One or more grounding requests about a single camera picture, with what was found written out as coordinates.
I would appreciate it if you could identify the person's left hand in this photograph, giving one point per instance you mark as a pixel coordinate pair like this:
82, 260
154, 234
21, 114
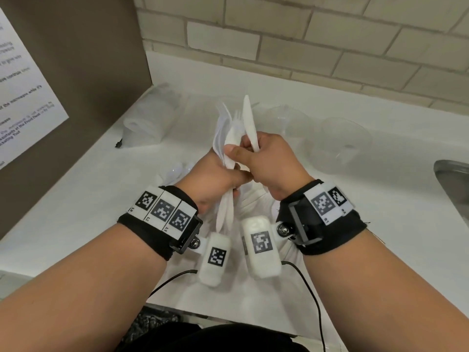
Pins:
205, 179

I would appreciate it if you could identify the person's right hand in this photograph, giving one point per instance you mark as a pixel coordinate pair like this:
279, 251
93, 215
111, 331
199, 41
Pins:
278, 164

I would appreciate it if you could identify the pile of white plastic cutlery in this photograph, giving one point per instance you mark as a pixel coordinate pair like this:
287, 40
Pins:
176, 171

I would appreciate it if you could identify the white plastic knife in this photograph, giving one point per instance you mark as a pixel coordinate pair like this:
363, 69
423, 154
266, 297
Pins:
250, 120

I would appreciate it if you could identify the person's right forearm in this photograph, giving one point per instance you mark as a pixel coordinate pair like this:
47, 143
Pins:
366, 289

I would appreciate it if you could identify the person's left forearm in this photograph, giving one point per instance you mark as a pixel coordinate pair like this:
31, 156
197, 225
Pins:
73, 289

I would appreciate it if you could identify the sleeve of stacked clear cups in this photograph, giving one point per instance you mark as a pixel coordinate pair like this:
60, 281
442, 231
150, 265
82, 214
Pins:
146, 124

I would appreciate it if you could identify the person's black shirt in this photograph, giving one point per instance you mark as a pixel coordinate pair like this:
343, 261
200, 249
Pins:
220, 339

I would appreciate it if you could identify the small black clip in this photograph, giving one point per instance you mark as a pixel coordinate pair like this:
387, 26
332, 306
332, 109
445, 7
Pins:
119, 144

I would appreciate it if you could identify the black patterned bag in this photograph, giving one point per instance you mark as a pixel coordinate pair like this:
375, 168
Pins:
154, 322

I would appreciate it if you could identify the stainless steel sink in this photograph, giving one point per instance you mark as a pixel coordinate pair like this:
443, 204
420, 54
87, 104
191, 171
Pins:
454, 186

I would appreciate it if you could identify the white paper notice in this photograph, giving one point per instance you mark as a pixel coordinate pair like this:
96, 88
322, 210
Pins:
22, 106

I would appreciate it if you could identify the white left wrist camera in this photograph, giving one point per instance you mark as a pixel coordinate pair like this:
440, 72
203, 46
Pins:
210, 274

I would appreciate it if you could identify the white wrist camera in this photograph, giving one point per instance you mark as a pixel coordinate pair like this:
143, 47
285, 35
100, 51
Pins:
264, 267
210, 274

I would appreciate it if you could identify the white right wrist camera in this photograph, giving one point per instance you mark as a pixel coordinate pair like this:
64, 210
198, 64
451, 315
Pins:
264, 267

